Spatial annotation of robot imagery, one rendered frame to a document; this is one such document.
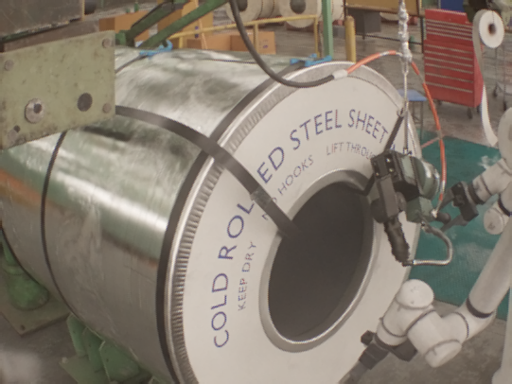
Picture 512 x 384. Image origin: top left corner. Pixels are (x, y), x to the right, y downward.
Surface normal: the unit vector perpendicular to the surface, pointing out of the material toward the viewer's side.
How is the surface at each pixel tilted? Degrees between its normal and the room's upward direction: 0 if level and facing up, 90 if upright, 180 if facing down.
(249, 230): 90
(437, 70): 90
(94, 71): 90
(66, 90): 90
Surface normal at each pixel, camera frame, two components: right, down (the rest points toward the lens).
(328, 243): -0.65, 0.00
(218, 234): 0.73, 0.22
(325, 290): -0.43, -0.57
